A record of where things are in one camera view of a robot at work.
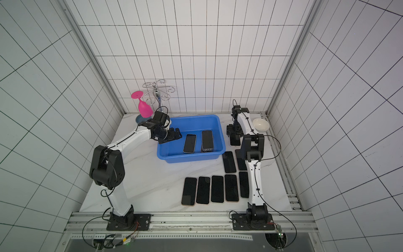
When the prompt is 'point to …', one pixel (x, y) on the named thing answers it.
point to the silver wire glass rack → (159, 91)
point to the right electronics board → (279, 231)
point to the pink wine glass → (145, 110)
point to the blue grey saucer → (139, 118)
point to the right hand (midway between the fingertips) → (230, 133)
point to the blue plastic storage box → (172, 151)
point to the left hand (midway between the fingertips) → (173, 140)
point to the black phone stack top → (229, 162)
